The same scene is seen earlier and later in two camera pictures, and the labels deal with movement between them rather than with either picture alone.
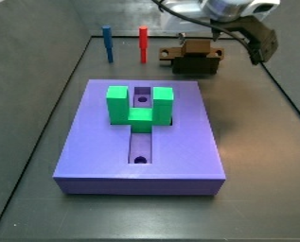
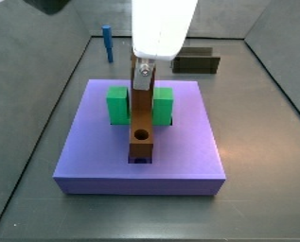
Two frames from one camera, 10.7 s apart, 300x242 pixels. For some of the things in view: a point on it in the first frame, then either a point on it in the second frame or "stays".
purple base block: (110, 162) stays
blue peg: (107, 42) stays
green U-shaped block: (141, 118) stays
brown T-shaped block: (197, 46) to (142, 117)
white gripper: (222, 9) to (159, 25)
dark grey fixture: (195, 63) stays
